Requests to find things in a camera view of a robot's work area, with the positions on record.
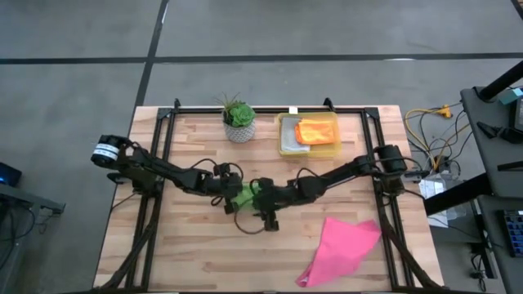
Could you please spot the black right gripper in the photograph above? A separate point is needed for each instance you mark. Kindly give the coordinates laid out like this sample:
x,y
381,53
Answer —
x,y
269,196

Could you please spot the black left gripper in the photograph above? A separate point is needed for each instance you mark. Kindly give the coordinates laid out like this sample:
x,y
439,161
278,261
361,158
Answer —
x,y
229,185

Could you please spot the green microfiber towel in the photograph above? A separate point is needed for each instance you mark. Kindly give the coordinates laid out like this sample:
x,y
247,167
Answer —
x,y
246,197

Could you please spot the pink microfiber towel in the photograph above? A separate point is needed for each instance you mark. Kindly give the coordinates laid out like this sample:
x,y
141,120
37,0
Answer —
x,y
339,249

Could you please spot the grey microfiber towel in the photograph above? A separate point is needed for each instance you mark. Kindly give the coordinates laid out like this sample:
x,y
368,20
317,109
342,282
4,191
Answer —
x,y
288,139

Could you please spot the orange microfiber towel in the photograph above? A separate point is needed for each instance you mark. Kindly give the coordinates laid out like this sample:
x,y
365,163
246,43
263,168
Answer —
x,y
316,131

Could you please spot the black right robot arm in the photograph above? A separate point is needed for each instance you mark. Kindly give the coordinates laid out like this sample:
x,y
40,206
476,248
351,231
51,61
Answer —
x,y
339,175

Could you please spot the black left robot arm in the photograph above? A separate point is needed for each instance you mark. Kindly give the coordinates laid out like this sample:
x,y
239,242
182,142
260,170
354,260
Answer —
x,y
163,169

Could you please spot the white triangle-patterned plant pot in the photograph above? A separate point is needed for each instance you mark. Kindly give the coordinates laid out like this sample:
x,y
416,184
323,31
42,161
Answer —
x,y
239,134

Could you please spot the yellow translucent plastic bin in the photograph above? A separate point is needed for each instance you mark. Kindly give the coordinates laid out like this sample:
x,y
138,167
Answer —
x,y
327,152

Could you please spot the green succulent plant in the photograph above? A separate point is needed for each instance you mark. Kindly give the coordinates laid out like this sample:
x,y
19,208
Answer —
x,y
241,115

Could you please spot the clear plastic bag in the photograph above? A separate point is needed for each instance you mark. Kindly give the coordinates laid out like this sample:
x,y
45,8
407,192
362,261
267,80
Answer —
x,y
433,188

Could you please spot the black desk crossbeam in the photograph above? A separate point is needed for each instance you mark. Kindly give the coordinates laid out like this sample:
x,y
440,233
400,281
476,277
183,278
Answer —
x,y
457,196

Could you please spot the grey side table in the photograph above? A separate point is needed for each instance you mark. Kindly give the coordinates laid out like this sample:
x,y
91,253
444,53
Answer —
x,y
32,200

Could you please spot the black device blue light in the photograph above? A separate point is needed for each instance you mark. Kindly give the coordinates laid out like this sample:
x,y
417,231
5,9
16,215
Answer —
x,y
9,175

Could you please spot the dark grey desk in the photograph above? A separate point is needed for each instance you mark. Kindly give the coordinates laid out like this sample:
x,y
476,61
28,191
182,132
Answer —
x,y
490,155
496,228

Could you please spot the black keyboard blue keys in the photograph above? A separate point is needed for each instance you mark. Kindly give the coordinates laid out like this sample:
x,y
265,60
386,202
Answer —
x,y
515,232

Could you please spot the black handheld device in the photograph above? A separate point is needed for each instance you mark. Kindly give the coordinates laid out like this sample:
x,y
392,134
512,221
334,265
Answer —
x,y
502,132

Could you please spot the black slanted pole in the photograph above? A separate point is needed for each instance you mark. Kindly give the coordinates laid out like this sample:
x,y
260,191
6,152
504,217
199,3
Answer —
x,y
502,81

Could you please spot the teal small box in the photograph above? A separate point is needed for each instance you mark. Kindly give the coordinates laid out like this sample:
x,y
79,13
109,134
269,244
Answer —
x,y
512,94

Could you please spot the black aluminium table frame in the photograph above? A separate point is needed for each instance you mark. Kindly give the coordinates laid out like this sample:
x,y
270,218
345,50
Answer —
x,y
196,110

